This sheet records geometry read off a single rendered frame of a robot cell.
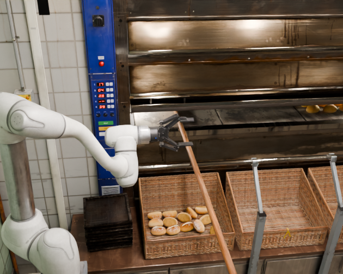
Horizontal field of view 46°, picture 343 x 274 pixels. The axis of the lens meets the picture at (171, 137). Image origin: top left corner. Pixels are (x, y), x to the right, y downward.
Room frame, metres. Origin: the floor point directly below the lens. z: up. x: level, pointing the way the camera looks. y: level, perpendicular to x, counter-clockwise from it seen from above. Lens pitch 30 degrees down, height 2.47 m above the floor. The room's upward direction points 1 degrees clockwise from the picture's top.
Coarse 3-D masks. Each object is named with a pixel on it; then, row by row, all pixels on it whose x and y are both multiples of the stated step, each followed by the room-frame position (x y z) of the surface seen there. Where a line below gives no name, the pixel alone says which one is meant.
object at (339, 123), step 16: (176, 128) 2.31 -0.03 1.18; (192, 128) 2.32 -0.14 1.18; (208, 128) 2.32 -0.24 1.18; (224, 128) 2.33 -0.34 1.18; (240, 128) 2.34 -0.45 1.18; (256, 128) 2.35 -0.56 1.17; (272, 128) 2.37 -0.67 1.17; (288, 128) 2.38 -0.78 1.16; (304, 128) 2.40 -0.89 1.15; (320, 128) 2.41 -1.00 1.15
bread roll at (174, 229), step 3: (171, 225) 1.99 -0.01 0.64; (174, 225) 1.99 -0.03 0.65; (177, 225) 2.00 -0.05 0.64; (168, 228) 1.97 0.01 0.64; (171, 228) 1.96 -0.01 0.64; (174, 228) 1.96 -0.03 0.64; (177, 228) 1.97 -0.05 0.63; (168, 231) 1.95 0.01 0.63; (171, 231) 1.95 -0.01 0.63; (174, 231) 1.95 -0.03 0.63; (177, 231) 1.96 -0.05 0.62; (168, 234) 1.95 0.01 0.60; (171, 234) 1.94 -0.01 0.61; (174, 234) 1.95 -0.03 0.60
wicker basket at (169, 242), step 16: (160, 176) 2.23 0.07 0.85; (176, 176) 2.24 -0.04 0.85; (192, 176) 2.26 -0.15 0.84; (208, 176) 2.28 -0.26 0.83; (144, 192) 2.19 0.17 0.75; (160, 192) 2.20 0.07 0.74; (176, 192) 2.22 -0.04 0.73; (208, 192) 2.25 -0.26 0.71; (144, 208) 2.15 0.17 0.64; (160, 208) 2.17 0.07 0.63; (176, 208) 2.18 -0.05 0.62; (224, 208) 2.06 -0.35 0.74; (144, 224) 1.86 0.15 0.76; (224, 224) 2.02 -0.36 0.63; (144, 240) 1.77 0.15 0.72; (160, 240) 1.76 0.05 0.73; (176, 240) 1.78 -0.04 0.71; (192, 240) 1.80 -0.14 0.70; (208, 240) 1.81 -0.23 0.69; (160, 256) 1.77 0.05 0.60; (176, 256) 1.78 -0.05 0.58
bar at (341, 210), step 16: (224, 160) 1.96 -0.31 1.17; (240, 160) 1.96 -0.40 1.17; (256, 160) 1.97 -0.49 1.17; (272, 160) 1.98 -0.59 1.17; (288, 160) 1.99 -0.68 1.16; (304, 160) 2.01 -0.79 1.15; (256, 176) 1.92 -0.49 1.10; (336, 176) 1.96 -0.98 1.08; (256, 192) 1.85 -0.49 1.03; (336, 192) 1.90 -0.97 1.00; (256, 224) 1.76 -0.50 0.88; (336, 224) 1.81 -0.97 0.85; (256, 240) 1.74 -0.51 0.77; (336, 240) 1.81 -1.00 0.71; (256, 256) 1.74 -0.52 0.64; (320, 272) 1.82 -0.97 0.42
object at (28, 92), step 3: (15, 90) 2.13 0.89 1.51; (18, 90) 2.13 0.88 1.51; (27, 90) 2.13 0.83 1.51; (30, 90) 2.13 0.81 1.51; (15, 93) 2.09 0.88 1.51; (18, 93) 2.09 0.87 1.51; (21, 93) 2.09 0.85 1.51; (24, 93) 2.09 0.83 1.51; (27, 93) 2.09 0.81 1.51; (30, 93) 2.10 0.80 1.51; (33, 93) 2.15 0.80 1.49; (21, 96) 2.08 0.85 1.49; (24, 96) 2.08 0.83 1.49; (30, 96) 2.09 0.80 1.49; (33, 96) 2.14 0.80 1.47; (27, 99) 2.09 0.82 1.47; (30, 99) 2.09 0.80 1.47; (33, 99) 2.12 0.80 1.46; (33, 102) 2.11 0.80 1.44
